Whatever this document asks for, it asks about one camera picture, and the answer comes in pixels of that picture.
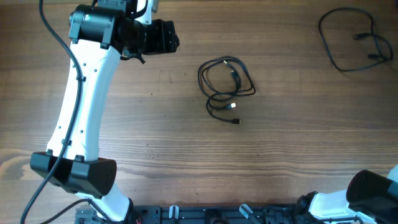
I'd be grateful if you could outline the black cable bundle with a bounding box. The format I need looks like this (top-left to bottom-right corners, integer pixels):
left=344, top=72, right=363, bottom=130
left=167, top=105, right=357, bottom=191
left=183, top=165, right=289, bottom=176
left=197, top=55, right=257, bottom=125

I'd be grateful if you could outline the black cable with large plugs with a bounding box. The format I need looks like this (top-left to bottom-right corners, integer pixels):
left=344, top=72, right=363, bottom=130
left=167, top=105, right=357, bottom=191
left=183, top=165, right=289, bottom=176
left=318, top=7, right=394, bottom=73

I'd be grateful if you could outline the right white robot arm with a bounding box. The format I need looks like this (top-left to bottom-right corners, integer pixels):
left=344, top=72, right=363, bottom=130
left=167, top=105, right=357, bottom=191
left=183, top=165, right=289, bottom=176
left=294, top=167, right=397, bottom=224

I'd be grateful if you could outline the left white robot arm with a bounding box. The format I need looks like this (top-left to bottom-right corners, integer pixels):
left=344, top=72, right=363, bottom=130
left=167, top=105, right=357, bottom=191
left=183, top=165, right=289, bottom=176
left=30, top=1, right=179, bottom=223

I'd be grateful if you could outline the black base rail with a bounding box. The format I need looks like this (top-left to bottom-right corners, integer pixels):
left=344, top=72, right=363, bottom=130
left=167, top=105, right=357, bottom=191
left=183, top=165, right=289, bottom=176
left=74, top=203, right=352, bottom=224

